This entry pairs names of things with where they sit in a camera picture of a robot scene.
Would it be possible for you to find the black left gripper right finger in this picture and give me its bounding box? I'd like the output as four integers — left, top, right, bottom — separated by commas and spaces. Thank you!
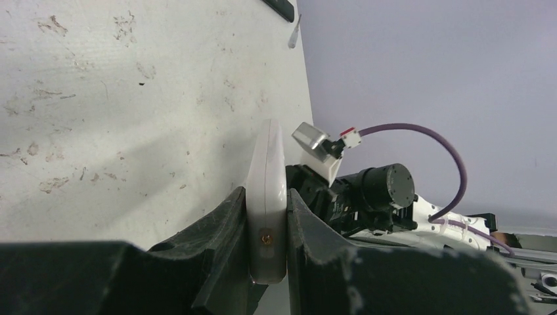
287, 190, 531, 314

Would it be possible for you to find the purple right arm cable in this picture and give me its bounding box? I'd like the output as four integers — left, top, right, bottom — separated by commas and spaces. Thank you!
357, 123, 516, 257

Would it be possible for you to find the black flat bar tool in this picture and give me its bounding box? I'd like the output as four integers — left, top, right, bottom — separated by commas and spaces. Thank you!
262, 0, 295, 23

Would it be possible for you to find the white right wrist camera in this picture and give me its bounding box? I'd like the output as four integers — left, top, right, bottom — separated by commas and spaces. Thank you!
292, 122, 362, 187

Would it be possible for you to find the aluminium rail frame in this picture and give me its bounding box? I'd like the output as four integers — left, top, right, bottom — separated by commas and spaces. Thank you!
501, 233, 556, 305

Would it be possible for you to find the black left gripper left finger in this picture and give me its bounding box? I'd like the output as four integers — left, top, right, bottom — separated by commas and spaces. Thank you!
1, 187, 248, 314

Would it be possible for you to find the white red remote control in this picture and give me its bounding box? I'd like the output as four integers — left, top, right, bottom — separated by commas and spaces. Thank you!
246, 119, 287, 285

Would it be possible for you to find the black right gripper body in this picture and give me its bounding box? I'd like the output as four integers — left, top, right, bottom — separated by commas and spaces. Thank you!
286, 163, 416, 237

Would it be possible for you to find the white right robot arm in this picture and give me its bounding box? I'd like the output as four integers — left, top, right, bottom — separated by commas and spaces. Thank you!
286, 163, 556, 264

